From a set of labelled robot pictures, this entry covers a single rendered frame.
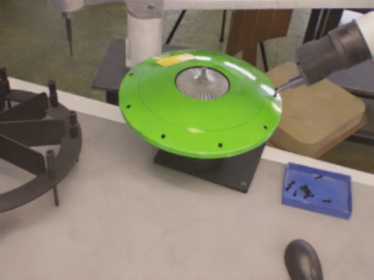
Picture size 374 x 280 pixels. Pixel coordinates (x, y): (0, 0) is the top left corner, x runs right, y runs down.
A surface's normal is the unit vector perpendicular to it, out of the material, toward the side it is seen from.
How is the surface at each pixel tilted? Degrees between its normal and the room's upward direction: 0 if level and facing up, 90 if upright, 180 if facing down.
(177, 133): 24
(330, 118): 0
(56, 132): 86
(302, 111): 0
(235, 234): 0
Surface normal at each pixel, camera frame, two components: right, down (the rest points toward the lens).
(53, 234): 0.07, -0.74
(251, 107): 0.32, -0.59
